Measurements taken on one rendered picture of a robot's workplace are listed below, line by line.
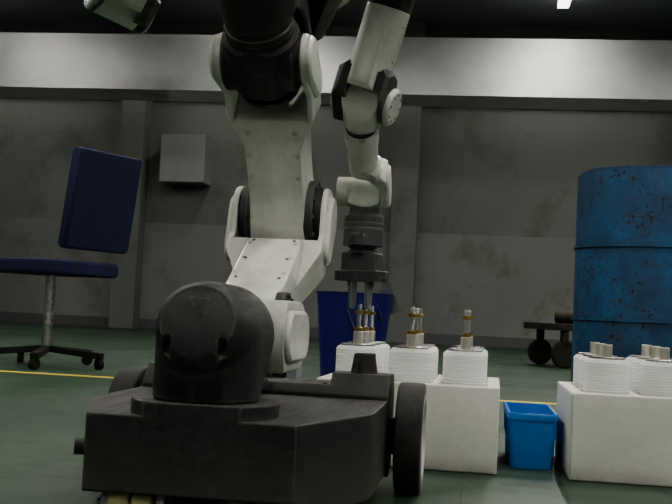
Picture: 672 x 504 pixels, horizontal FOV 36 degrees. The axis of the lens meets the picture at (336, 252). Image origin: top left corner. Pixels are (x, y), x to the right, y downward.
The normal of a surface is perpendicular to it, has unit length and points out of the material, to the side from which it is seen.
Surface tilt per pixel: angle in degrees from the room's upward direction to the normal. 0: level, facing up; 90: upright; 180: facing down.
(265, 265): 29
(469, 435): 90
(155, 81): 90
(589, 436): 90
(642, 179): 90
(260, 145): 125
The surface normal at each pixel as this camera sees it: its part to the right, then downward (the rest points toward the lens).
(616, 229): -0.69, -0.07
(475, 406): -0.15, -0.07
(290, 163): -0.14, 0.52
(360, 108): -0.36, 0.08
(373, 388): -0.06, -0.75
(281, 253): -0.03, -0.90
